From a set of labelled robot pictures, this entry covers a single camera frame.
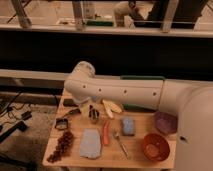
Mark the wooden table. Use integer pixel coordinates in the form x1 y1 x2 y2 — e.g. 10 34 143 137
41 88 178 170

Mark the black handled knife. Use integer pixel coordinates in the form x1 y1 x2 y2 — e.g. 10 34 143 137
60 108 81 119

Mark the red bowl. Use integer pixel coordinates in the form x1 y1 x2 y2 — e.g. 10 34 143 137
141 133 170 162

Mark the bunch of dark grapes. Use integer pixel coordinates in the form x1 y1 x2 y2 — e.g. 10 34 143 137
47 131 74 163

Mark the blue sponge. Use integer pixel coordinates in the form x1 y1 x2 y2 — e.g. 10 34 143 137
121 117 135 136

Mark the small metal cup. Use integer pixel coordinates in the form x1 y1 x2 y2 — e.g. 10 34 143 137
89 106 99 124

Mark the orange carrot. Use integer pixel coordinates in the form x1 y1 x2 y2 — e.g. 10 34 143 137
102 121 110 146

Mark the purple bowl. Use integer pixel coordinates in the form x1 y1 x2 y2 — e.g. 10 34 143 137
154 112 178 135

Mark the green plastic tray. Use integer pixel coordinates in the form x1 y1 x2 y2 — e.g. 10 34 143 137
120 75 165 112

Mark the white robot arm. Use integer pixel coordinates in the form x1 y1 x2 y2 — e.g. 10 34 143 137
64 61 213 171

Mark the metal fork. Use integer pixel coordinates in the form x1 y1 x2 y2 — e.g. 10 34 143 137
113 130 130 159

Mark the black eraser block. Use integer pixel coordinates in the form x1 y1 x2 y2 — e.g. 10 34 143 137
63 99 78 107

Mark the blue grey cloth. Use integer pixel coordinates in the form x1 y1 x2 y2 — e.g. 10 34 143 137
79 129 101 159

